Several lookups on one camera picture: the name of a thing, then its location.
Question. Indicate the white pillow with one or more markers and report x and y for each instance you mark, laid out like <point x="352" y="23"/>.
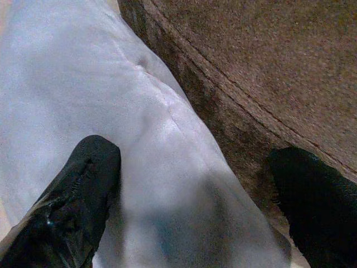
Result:
<point x="83" y="92"/>

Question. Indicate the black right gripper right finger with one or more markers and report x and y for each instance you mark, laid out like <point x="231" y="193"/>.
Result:
<point x="320" y="212"/>

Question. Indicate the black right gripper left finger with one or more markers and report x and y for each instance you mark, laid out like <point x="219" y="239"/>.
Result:
<point x="69" y="206"/>

